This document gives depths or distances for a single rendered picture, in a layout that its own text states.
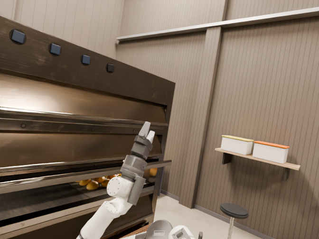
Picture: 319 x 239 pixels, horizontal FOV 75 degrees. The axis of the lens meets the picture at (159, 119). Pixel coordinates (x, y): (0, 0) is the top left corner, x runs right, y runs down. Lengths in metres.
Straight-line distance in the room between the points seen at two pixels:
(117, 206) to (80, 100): 0.66
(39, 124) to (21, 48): 0.35
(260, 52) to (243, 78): 0.54
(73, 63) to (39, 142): 0.45
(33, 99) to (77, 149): 0.36
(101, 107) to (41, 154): 0.42
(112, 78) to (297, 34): 3.52
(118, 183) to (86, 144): 0.62
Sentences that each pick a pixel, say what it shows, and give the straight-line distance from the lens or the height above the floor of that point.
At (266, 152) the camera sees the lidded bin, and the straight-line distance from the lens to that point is 3.58.
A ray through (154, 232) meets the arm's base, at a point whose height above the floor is 1.40.
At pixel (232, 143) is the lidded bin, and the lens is 3.70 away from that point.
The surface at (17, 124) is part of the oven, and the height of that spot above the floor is 1.66.
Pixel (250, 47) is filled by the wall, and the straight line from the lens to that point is 4.44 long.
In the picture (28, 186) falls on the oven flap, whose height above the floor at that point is 1.41.
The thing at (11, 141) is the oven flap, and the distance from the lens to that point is 1.18.
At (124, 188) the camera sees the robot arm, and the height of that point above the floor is 1.53.
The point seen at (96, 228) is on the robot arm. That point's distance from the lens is 0.85.
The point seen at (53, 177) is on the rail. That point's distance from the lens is 1.12.
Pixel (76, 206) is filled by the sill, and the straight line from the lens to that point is 1.45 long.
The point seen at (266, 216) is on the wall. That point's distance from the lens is 4.28.
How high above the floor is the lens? 1.81
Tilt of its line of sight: 2 degrees down
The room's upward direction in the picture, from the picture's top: 9 degrees clockwise
